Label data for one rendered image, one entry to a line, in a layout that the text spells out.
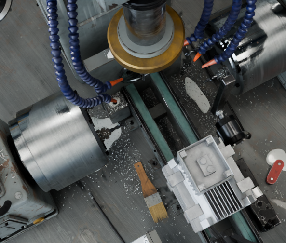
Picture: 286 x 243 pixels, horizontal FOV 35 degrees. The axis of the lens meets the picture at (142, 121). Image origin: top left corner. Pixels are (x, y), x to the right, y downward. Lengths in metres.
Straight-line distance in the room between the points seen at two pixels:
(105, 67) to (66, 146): 0.25
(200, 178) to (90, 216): 0.46
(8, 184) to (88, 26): 0.48
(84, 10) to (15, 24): 0.57
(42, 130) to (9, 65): 0.55
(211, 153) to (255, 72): 0.26
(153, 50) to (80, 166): 0.39
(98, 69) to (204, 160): 0.38
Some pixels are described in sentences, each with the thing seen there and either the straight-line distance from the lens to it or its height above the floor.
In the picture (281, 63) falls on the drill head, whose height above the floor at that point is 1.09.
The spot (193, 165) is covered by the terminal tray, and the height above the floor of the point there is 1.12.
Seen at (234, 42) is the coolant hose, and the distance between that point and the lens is 1.12.
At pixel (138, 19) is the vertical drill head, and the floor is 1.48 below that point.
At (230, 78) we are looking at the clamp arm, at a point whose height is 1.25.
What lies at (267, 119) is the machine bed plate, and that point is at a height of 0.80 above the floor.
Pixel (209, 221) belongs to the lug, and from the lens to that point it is 1.20.
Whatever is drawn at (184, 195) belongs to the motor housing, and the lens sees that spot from 1.23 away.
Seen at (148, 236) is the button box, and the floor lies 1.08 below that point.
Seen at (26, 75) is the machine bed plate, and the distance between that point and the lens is 1.67.
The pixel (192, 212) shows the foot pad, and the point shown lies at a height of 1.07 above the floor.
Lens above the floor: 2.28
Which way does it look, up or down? 74 degrees down
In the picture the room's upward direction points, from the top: 8 degrees counter-clockwise
